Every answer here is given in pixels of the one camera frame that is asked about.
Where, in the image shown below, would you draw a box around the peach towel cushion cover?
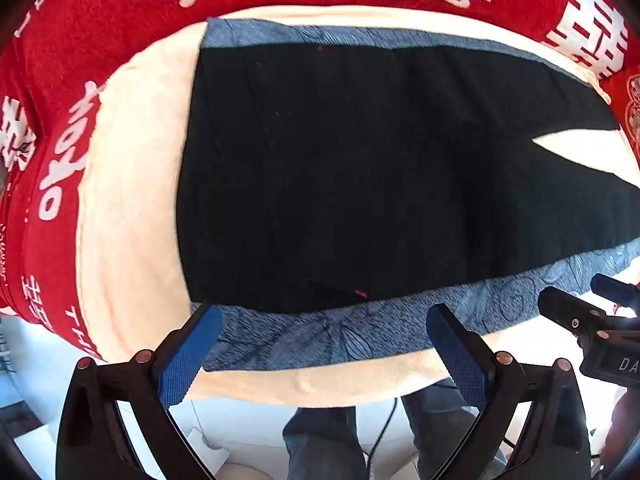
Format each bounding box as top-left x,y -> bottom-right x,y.
76,6 -> 612,408

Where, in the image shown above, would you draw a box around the person's legs in jeans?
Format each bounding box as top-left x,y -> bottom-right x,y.
282,379 -> 476,479

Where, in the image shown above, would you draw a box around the person's right hand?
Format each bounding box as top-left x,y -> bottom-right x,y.
597,389 -> 639,480

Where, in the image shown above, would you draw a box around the red sofa cover white characters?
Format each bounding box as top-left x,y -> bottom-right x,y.
1,0 -> 639,353

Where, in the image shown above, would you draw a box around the black pants blue patterned trim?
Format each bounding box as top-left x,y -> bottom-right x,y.
176,18 -> 639,372

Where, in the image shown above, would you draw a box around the black cable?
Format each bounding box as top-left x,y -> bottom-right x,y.
364,398 -> 399,480

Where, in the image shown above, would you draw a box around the red embroidered cushion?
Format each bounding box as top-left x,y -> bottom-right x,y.
602,65 -> 640,159

